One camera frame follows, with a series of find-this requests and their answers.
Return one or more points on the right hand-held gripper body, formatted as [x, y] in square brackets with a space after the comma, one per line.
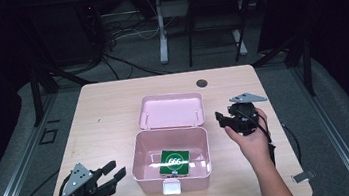
[244, 118]

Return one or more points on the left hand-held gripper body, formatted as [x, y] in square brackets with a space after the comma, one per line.
[83, 188]

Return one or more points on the green card box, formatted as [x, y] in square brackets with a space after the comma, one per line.
[174, 162]

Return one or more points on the pink storage box with lid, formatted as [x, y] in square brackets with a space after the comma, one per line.
[170, 138]

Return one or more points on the person's right hand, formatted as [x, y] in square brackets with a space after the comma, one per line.
[253, 145]

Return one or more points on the dark round table grommet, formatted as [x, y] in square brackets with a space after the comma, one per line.
[201, 83]

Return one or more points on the black chair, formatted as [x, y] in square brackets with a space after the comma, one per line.
[210, 19]

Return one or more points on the white desk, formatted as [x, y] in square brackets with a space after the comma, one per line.
[161, 29]

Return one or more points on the aluminium floor rail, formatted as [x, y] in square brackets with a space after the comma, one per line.
[331, 132]
[20, 170]

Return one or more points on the black frame post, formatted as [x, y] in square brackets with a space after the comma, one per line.
[36, 98]
[308, 68]

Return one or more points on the metal table bracket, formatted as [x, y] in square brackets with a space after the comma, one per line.
[303, 176]

